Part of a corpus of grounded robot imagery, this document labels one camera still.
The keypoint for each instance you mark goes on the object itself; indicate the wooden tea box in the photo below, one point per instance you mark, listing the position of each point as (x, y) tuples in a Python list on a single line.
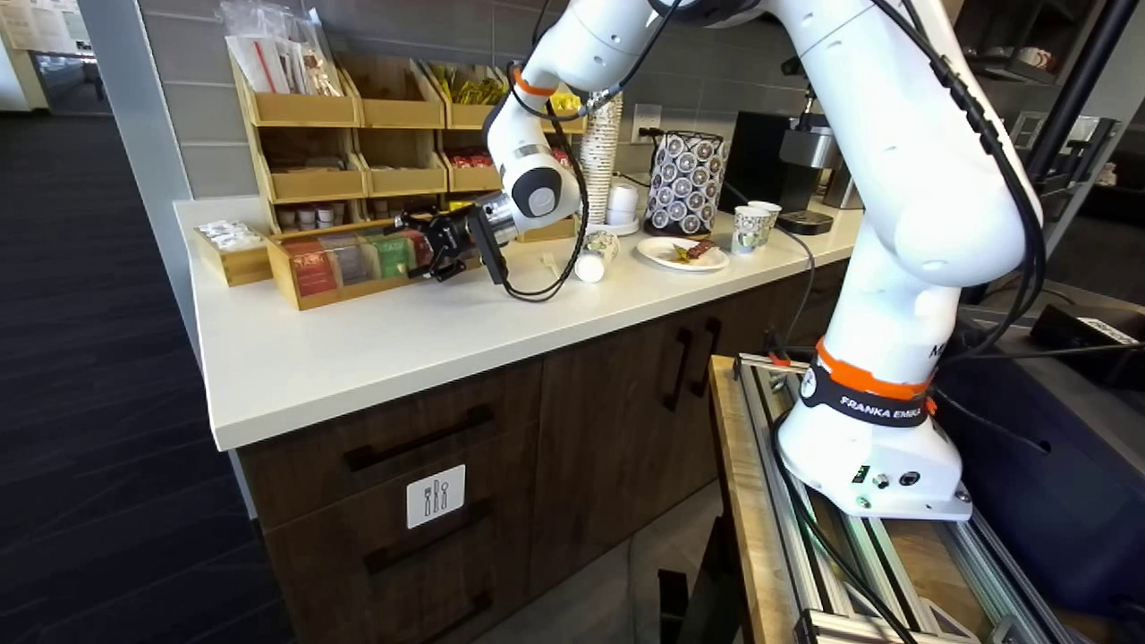
[(347, 290)]

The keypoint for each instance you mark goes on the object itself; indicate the white paper cup green logo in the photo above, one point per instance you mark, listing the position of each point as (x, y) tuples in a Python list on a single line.
[(747, 235), (772, 215)]

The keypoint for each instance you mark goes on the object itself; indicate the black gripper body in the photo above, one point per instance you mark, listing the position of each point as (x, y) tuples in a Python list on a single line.
[(466, 238)]

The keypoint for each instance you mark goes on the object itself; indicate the dark blue box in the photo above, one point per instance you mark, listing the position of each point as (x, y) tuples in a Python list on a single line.
[(1050, 477)]

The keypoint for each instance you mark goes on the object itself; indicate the red tea packets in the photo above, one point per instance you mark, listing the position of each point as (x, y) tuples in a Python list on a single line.
[(422, 251), (314, 271)]

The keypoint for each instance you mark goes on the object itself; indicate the wooden tiered organizer shelf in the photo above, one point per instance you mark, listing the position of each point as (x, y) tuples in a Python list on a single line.
[(399, 181)]

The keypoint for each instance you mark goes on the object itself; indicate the black coffee machine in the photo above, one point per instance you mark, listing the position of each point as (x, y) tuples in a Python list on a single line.
[(762, 161)]

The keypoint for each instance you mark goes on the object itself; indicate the small wooden box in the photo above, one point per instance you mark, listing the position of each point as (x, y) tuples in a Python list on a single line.
[(245, 266)]

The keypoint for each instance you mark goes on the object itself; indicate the clear acrylic lid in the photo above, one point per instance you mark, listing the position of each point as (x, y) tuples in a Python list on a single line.
[(360, 251)]

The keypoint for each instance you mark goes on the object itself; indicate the dark wooden cabinet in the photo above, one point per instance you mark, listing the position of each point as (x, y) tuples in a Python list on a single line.
[(574, 442)]

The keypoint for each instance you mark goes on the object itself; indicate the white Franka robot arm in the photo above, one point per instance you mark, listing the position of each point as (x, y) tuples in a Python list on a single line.
[(907, 157)]

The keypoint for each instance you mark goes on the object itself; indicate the red snack packets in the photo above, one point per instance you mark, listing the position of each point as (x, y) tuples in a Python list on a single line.
[(472, 160)]

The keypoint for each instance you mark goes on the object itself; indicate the green tea packets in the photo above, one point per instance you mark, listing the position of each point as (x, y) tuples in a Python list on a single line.
[(391, 254)]

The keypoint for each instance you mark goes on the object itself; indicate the white label plate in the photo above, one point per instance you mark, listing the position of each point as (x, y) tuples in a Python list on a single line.
[(437, 495)]

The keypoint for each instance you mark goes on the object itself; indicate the clear plastic bag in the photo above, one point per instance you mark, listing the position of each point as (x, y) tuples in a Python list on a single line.
[(280, 47)]

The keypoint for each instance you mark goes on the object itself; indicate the red sauce packet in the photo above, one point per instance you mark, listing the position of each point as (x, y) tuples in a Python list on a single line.
[(690, 251)]

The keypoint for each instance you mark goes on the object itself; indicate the donut print box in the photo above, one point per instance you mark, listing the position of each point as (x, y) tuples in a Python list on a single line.
[(684, 181)]

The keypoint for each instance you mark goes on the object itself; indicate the gold foil packets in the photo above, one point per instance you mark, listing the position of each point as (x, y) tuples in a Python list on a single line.
[(567, 102)]

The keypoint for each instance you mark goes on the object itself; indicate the gray tea packets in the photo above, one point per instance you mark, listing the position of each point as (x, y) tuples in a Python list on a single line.
[(353, 258)]

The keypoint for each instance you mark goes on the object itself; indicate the wooden aluminium robot stand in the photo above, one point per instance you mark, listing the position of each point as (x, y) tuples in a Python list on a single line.
[(747, 512)]

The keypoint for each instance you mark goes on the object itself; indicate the white sugar packets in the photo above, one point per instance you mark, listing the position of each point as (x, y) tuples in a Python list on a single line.
[(231, 235)]

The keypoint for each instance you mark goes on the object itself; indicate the yellow green packets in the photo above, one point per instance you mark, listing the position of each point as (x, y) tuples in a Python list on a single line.
[(472, 88)]

